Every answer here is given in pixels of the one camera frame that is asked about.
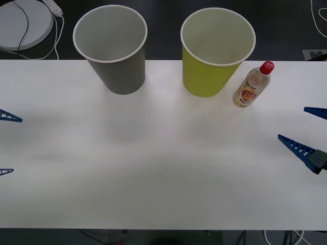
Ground white power strip cable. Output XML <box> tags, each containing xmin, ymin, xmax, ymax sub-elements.
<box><xmin>0</xmin><ymin>14</ymin><xmax>65</xmax><ymax>61</ymax></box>

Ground white power strip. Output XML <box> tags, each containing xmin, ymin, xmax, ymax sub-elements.
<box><xmin>41</xmin><ymin>0</ymin><xmax>63</xmax><ymax>17</ymax></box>

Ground yellow-green plastic waste bin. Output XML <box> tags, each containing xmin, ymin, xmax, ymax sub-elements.
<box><xmin>180</xmin><ymin>7</ymin><xmax>256</xmax><ymax>98</ymax></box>

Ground grey plastic waste bin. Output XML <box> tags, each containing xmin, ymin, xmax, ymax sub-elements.
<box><xmin>73</xmin><ymin>5</ymin><xmax>148</xmax><ymax>95</ymax></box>

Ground white cable under table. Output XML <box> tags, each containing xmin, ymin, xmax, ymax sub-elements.
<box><xmin>264</xmin><ymin>229</ymin><xmax>311</xmax><ymax>245</ymax></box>

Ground clear bottle with red cap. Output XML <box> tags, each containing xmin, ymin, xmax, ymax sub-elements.
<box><xmin>232</xmin><ymin>61</ymin><xmax>275</xmax><ymax>108</ymax></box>

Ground grey marker board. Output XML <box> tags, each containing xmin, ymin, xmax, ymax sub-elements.
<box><xmin>302</xmin><ymin>49</ymin><xmax>327</xmax><ymax>61</ymax></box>

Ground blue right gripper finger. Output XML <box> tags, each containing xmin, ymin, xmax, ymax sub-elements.
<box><xmin>277</xmin><ymin>134</ymin><xmax>327</xmax><ymax>175</ymax></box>
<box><xmin>303</xmin><ymin>107</ymin><xmax>327</xmax><ymax>120</ymax></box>

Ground thin white looped cable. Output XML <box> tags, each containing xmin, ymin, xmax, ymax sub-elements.
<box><xmin>310</xmin><ymin>0</ymin><xmax>327</xmax><ymax>38</ymax></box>

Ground round pale grey disc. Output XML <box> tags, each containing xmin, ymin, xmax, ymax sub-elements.
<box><xmin>0</xmin><ymin>0</ymin><xmax>55</xmax><ymax>51</ymax></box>

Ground thin black cable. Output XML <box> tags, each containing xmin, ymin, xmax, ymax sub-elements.
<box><xmin>9</xmin><ymin>0</ymin><xmax>29</xmax><ymax>51</ymax></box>

